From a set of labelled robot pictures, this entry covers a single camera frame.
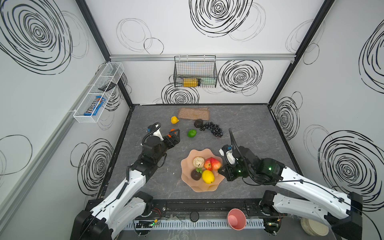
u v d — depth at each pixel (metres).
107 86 0.76
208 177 0.78
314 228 0.63
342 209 0.40
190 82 0.87
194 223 0.64
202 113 1.14
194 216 0.63
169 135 0.69
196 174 0.80
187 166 0.86
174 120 1.06
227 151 0.64
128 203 0.59
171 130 0.75
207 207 0.75
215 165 0.71
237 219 0.71
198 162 0.81
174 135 0.69
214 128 1.02
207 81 0.87
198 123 1.05
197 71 0.99
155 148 0.58
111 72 0.91
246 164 0.53
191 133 0.99
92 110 0.69
